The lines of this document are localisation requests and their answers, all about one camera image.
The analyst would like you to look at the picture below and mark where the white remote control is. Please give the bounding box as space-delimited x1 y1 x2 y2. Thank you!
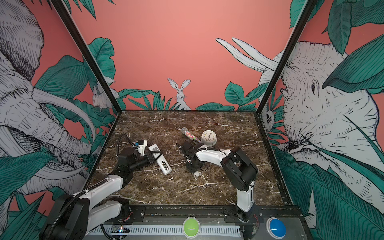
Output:
149 144 172 175

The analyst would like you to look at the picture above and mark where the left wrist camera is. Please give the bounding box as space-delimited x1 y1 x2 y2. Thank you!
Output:
135 140 148 157

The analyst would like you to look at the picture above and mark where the blue push button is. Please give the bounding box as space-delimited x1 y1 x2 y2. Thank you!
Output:
266 217 287 240

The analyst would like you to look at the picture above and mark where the green push button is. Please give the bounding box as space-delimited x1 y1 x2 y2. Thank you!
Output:
183 217 201 239

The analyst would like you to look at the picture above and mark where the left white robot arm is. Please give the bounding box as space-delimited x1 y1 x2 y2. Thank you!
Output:
39 138 163 240

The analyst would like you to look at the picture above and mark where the glitter microphone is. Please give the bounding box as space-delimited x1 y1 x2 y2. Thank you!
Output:
181 127 201 143

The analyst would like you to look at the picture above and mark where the white alarm clock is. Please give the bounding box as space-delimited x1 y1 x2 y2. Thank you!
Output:
201 130 217 147

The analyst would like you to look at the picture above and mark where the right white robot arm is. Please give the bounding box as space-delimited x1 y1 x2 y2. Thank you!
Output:
178 141 259 213

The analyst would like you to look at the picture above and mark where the white vented cable duct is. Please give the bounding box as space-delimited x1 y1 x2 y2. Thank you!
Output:
104 225 242 238

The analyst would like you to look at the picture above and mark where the black front rail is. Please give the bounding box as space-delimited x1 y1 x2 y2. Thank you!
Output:
126 205 303 223

